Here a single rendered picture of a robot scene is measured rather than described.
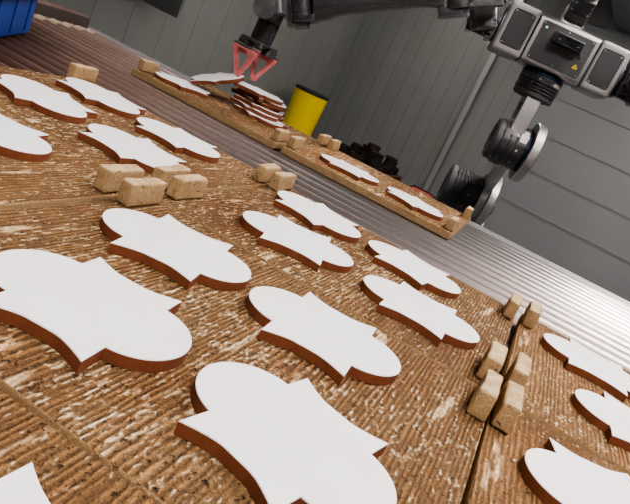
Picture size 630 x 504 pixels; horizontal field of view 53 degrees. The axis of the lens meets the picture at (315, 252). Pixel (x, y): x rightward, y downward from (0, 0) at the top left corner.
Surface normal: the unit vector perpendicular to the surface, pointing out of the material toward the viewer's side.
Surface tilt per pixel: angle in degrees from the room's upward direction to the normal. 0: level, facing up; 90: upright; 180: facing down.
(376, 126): 90
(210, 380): 0
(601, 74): 90
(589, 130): 90
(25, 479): 0
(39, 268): 0
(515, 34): 90
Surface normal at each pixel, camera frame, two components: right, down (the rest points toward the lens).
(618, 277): -0.46, 0.07
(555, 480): 0.40, -0.87
